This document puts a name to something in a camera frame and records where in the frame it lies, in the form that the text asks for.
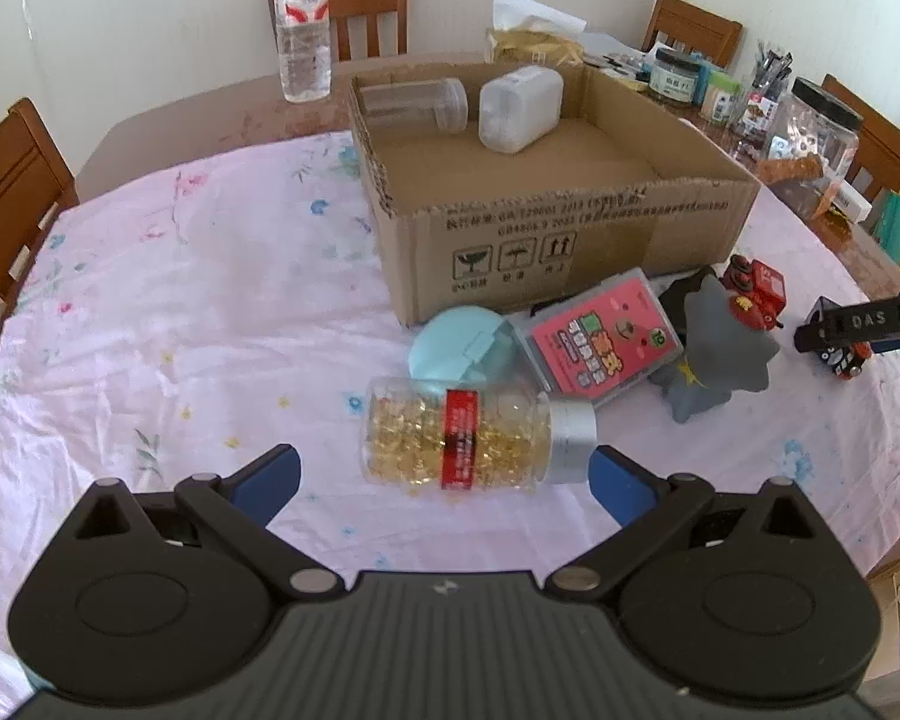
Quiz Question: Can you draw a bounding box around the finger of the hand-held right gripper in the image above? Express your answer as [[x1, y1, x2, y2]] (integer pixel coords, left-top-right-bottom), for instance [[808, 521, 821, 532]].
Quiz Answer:
[[793, 291, 900, 355]]

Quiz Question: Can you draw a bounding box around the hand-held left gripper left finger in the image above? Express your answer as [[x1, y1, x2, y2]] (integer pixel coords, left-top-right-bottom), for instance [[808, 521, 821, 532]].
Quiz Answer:
[[66, 444, 344, 601]]

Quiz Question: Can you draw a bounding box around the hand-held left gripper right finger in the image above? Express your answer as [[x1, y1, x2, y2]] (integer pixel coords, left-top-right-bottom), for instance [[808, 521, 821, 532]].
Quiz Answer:
[[546, 444, 827, 601]]

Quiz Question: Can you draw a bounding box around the black toy car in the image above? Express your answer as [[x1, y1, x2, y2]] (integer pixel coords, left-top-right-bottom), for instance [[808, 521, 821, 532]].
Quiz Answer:
[[821, 341, 875, 380]]

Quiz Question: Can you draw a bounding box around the red toy train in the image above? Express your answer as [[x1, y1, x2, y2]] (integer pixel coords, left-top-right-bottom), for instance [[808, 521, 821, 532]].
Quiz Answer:
[[722, 255, 790, 331]]

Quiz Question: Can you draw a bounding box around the pink card case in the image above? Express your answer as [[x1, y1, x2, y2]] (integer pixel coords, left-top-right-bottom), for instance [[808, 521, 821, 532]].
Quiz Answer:
[[516, 268, 683, 410]]

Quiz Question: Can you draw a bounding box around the grey toy figure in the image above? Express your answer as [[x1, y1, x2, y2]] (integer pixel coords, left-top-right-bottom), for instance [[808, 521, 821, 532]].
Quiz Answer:
[[656, 266, 782, 425]]

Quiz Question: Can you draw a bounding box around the clear bottle of gold capsules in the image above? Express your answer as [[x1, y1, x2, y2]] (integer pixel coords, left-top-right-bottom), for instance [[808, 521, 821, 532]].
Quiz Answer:
[[358, 377, 599, 496]]

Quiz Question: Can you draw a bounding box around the teal round case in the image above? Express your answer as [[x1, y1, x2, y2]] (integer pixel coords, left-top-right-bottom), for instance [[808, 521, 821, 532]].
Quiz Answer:
[[409, 307, 518, 402]]

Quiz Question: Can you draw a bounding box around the cardboard box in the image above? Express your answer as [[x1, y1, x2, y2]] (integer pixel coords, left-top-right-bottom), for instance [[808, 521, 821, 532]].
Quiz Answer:
[[345, 60, 762, 329]]

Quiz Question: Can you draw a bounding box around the orange snack packet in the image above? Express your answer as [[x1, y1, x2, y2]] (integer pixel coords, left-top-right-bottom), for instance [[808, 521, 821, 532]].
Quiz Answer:
[[808, 178, 856, 237]]

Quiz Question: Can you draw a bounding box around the brown cookie packet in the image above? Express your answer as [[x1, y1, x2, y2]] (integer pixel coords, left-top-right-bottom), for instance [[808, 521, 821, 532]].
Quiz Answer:
[[763, 154, 830, 185]]

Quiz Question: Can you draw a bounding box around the wooden chair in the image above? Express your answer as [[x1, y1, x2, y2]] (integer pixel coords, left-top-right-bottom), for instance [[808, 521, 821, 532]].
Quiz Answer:
[[641, 0, 743, 68], [0, 97, 80, 391], [821, 73, 900, 203], [265, 0, 410, 65]]

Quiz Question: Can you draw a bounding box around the large black-lidded clear jar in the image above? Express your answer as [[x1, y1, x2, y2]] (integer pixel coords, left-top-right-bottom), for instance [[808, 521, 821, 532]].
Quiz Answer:
[[765, 77, 865, 188]]

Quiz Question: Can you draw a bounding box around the clear pen holder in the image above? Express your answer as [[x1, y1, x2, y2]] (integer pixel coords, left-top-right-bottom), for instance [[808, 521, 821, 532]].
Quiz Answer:
[[735, 41, 794, 136]]

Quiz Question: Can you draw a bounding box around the green-lidded container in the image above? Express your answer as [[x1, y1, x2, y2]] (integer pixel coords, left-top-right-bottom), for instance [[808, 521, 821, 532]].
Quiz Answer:
[[699, 73, 743, 125]]

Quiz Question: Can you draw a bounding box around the dark-lidded glass jar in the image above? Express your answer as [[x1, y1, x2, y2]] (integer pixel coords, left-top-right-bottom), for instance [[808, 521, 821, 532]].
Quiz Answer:
[[649, 47, 702, 106]]

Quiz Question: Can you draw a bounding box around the white plastic container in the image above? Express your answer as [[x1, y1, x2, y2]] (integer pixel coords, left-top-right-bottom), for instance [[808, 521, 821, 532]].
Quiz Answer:
[[478, 65, 565, 155]]

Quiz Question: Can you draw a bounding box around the clear plastic jar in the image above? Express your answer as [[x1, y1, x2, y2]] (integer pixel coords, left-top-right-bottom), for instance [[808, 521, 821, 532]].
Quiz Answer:
[[358, 77, 470, 134]]

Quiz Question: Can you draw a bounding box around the gold tissue box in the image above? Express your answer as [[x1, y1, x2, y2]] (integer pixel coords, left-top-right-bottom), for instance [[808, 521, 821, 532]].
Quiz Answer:
[[486, 0, 593, 68]]

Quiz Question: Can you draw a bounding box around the clear water bottle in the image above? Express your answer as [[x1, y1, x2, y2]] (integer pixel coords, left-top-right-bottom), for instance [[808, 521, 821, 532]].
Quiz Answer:
[[274, 0, 333, 104]]

